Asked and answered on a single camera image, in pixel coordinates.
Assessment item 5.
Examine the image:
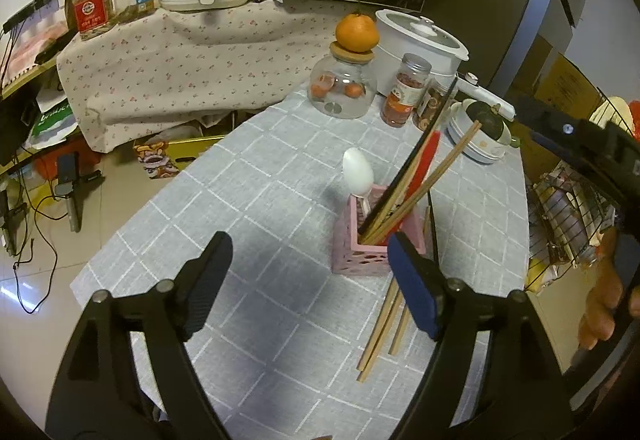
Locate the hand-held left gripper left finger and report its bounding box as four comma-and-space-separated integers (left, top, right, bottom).
47, 231, 234, 440

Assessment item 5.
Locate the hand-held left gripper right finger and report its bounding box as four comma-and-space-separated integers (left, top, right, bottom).
387, 231, 571, 440

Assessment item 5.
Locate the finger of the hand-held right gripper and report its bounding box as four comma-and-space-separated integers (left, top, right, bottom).
512, 92, 640, 221

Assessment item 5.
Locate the black chopstick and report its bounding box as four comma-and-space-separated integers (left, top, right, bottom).
362, 77, 458, 233
430, 205, 441, 271

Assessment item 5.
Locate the pink utensil holder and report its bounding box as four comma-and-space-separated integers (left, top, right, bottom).
332, 185, 428, 277

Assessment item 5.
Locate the pile of wooden chopsticks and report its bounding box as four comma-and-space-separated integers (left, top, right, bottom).
356, 205, 433, 383

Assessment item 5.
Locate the wooden chopstick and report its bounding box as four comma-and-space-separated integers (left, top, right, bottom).
367, 120, 483, 241
365, 130, 476, 243

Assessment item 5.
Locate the white plastic spoon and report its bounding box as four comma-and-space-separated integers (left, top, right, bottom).
342, 147, 375, 215

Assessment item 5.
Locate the red plastic spoon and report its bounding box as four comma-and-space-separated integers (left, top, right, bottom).
395, 131, 442, 225

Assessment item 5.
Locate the person's right hand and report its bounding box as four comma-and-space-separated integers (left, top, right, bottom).
577, 227, 623, 350

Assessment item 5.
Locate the napa cabbage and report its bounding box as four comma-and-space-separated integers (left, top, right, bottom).
590, 97, 633, 131

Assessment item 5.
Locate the cardboard box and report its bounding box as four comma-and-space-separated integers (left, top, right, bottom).
530, 54, 601, 121

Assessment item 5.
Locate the grey checked tablecloth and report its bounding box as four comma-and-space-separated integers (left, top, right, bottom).
70, 90, 531, 440

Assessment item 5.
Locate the dark green squash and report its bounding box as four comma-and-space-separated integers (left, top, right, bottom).
465, 100, 511, 141

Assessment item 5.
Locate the printed snack box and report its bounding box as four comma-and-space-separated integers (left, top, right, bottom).
132, 135, 227, 181

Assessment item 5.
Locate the brown snack jar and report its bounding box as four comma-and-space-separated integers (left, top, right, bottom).
412, 78, 453, 131

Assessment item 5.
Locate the black handheld device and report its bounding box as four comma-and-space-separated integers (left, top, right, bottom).
54, 152, 106, 233

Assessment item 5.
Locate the red spice jar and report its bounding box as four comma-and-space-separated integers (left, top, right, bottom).
381, 54, 432, 127

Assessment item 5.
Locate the white electric cooking pot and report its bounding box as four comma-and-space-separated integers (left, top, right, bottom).
374, 8, 516, 121

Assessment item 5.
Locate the glass teapot with wooden lid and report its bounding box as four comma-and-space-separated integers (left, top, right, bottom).
309, 42, 378, 119

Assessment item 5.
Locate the floral cabinet cloth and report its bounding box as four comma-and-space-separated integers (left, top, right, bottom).
56, 0, 361, 155

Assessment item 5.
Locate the green and white bag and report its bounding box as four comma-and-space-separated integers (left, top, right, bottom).
27, 102, 77, 148

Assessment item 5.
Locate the large orange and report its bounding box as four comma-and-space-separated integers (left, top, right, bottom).
335, 12, 379, 53

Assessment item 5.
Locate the yellow wooden shelf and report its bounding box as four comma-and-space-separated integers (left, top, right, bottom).
0, 54, 66, 100

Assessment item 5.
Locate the pink placemat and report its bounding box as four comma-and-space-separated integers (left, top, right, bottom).
7, 20, 68, 75

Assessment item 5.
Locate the red label jar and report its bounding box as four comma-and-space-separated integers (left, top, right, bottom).
71, 0, 113, 42

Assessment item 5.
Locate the black power strip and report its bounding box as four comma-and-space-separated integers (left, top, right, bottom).
2, 0, 53, 33

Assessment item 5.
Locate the white bowl with green handle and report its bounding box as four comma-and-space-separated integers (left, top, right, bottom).
450, 100, 521, 148

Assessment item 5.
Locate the black wire rack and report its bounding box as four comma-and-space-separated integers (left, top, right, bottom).
525, 90, 640, 281

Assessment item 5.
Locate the black cable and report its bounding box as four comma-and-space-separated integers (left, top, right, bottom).
10, 155, 61, 315

